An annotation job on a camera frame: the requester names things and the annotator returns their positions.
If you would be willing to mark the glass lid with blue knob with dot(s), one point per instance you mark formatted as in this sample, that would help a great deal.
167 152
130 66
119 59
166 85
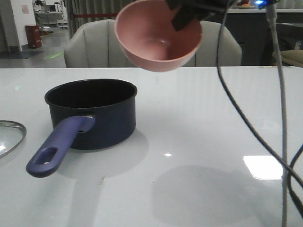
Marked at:
11 135

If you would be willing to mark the tan cushion at right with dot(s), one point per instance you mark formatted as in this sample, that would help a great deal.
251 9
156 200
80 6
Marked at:
292 58

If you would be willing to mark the fruit plate on counter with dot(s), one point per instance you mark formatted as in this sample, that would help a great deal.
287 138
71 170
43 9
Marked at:
244 4

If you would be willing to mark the dark counter with white top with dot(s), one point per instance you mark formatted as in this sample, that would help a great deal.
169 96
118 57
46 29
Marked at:
251 31

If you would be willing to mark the red trash bin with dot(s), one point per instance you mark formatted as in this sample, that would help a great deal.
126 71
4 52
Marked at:
33 36

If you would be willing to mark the dark blue floor mat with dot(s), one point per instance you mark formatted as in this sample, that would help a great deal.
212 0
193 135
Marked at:
19 55

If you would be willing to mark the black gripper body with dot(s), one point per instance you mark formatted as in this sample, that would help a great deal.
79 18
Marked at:
206 7

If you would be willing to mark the pink bowl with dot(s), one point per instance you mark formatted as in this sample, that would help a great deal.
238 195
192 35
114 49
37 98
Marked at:
149 40

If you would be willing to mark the right beige chair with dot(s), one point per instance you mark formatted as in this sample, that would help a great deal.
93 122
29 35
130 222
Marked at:
230 53

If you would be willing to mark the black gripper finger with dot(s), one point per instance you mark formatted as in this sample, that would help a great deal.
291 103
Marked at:
184 16

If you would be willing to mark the beige chair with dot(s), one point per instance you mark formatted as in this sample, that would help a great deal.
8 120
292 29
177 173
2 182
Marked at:
94 45
230 53

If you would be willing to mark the dark blue saucepan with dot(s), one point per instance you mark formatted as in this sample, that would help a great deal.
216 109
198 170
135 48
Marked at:
86 115

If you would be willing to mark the left beige chair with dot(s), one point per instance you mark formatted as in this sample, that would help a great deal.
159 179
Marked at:
94 45

